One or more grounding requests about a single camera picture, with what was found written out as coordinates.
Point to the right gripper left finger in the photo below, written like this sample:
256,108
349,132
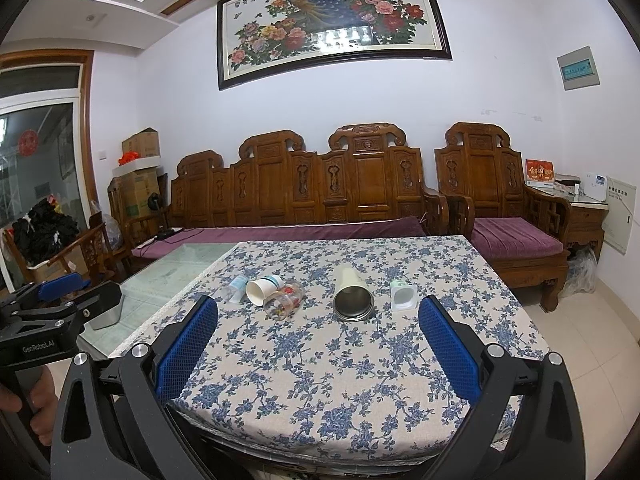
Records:
114,419

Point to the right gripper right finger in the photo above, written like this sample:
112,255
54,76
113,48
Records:
523,421

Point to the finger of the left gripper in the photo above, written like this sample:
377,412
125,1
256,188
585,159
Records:
62,286

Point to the clear plastic cup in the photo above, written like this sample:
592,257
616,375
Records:
236,289

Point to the mint green plastic cup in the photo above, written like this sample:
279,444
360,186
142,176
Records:
403,296

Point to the white paper cup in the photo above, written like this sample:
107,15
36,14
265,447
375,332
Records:
257,291

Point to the floral glass cup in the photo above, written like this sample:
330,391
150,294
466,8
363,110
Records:
284,302

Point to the person's left hand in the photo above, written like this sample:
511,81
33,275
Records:
43,399

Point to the small wooden chair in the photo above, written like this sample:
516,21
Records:
90,256

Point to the glass door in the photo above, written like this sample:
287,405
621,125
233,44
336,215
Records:
45,133

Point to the small black fan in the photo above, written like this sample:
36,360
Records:
156,205

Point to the plastic bag under table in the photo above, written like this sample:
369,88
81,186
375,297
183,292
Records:
581,274

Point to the top cardboard box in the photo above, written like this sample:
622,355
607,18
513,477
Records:
145,142

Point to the purple armchair cushion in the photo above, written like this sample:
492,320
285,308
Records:
512,238

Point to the cream steel tumbler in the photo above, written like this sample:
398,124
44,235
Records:
352,301

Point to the blue floral tablecloth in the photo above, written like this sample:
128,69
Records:
324,391

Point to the wooden side table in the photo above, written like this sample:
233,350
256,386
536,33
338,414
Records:
574,224

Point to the purple sofa cushion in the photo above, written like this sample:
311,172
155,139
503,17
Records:
403,227

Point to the white box on side table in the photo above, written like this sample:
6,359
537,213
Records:
595,186

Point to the red gift box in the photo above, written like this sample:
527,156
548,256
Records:
539,173

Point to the carved wooden armchair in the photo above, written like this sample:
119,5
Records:
481,176

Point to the long carved wooden sofa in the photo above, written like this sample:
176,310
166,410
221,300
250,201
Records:
369,173

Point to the framed peacock painting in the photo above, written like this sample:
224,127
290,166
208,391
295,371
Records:
261,38

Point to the white wall panel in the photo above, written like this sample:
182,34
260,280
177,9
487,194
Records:
618,222

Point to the grey wall electrical box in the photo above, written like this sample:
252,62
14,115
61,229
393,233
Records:
578,69

